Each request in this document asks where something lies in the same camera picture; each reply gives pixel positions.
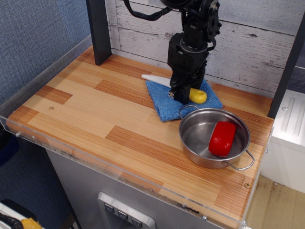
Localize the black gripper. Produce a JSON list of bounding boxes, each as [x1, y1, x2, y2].
[[167, 32, 209, 104]]

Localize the toy knife yellow handle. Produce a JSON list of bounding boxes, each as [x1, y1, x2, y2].
[[142, 74, 207, 104]]

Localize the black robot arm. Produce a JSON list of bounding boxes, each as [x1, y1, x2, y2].
[[124, 0, 222, 104]]

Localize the blue cloth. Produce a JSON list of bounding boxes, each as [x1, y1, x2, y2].
[[146, 80, 223, 122]]

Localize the steel pot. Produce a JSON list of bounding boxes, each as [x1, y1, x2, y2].
[[179, 107, 250, 169]]

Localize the red toy cheese wheel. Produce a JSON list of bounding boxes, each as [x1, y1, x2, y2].
[[208, 121, 236, 157]]

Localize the white ribbed box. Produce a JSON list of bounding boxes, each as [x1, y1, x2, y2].
[[261, 90, 305, 193]]

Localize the silver dispenser panel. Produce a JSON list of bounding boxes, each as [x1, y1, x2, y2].
[[97, 192, 156, 229]]

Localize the clear acrylic guard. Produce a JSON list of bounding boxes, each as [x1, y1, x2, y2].
[[0, 33, 273, 229]]

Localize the yellow object bottom left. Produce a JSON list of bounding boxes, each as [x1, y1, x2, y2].
[[21, 218, 43, 229]]

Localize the dark grey right post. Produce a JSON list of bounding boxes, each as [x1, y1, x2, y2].
[[267, 15, 305, 119]]

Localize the dark grey post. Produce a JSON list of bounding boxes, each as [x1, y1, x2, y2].
[[86, 0, 112, 65], [267, 15, 305, 119]]

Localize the dark grey left post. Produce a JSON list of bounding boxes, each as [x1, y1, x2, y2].
[[86, 0, 112, 65]]

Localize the black cable bottom left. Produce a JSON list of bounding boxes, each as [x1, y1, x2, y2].
[[0, 213, 22, 229]]

